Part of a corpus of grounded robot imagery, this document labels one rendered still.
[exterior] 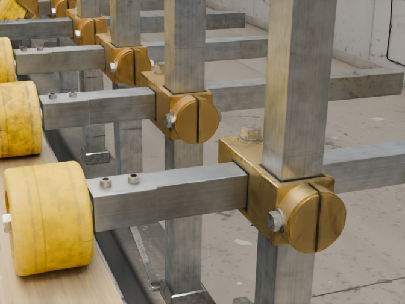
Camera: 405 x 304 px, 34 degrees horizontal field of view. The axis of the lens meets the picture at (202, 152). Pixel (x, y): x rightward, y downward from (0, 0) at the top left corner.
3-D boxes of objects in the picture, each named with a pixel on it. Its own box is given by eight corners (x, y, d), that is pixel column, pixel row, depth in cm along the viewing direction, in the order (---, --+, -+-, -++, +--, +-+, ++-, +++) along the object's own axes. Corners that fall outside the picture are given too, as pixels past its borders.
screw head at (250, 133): (256, 134, 60) (257, 121, 59) (266, 142, 58) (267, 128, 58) (234, 136, 59) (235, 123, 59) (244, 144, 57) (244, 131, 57)
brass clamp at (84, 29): (96, 34, 128) (95, 7, 126) (113, 48, 116) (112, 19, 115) (63, 35, 126) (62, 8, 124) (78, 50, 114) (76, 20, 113)
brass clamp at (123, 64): (130, 63, 106) (129, 31, 105) (155, 84, 95) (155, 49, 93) (92, 66, 104) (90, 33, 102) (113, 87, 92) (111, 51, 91)
